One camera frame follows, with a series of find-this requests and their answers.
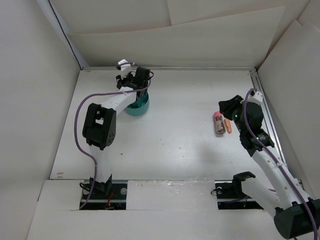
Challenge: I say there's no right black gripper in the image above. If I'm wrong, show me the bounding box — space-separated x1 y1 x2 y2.
218 94 248 134

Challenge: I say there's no orange translucent eraser case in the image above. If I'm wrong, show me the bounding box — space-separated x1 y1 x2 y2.
224 118 232 134

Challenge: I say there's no pink capped pencil tube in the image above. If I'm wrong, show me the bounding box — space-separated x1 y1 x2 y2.
212 111 226 135

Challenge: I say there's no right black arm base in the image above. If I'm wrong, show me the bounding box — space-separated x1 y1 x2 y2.
210 171 263 210

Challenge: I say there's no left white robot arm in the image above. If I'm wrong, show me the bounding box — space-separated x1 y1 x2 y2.
73 62 154 199

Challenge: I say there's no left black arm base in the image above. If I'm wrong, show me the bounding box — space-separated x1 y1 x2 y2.
79 176 128 211

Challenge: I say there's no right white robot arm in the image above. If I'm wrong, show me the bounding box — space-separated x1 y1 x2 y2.
218 92 320 240

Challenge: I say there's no teal round organizer container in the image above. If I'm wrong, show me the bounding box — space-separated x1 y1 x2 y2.
124 93 150 117

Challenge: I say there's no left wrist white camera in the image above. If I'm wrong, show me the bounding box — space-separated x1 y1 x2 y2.
116 59 134 79

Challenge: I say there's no wrist white camera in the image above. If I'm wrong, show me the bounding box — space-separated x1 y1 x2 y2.
248 91 264 105
116 59 134 79

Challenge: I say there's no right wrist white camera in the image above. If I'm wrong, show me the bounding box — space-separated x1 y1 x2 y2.
248 91 264 105

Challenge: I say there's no aluminium rail right side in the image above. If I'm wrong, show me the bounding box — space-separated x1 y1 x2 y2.
249 68 287 164

